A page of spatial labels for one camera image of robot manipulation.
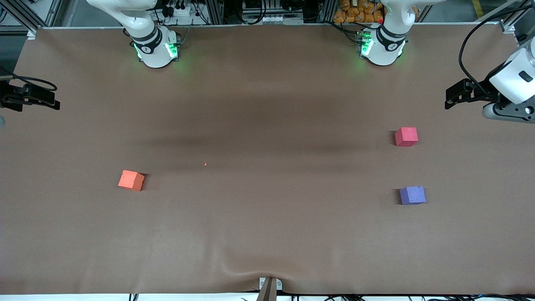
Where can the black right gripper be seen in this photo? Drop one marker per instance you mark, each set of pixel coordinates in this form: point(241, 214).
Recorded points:
point(9, 99)

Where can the grey metal camera pole bracket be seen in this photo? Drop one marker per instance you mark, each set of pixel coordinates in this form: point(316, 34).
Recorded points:
point(269, 290)

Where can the brown table cloth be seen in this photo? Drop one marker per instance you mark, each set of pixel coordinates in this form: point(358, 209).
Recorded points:
point(267, 104)

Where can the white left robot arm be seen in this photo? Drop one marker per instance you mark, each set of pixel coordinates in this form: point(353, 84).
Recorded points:
point(386, 46)

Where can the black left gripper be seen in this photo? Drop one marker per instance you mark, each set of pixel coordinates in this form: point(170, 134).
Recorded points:
point(482, 91)

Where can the aluminium frame post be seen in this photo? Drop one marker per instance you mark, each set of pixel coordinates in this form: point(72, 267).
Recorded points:
point(328, 10)
point(215, 11)

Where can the pile of orange objects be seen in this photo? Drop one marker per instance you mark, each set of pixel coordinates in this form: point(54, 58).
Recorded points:
point(355, 14)

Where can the red foam block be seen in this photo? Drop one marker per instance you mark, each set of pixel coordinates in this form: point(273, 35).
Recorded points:
point(406, 136)

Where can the black electronics box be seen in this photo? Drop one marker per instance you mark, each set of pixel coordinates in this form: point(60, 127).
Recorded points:
point(253, 5)

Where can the orange foam block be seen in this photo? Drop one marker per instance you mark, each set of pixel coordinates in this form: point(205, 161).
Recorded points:
point(130, 179)

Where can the white power strip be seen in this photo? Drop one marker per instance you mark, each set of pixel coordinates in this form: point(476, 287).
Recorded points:
point(182, 11)

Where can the white terminal block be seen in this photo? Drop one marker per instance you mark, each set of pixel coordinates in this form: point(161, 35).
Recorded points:
point(271, 19)

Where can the purple foam block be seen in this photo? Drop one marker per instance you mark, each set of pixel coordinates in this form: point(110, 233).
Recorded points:
point(412, 195)

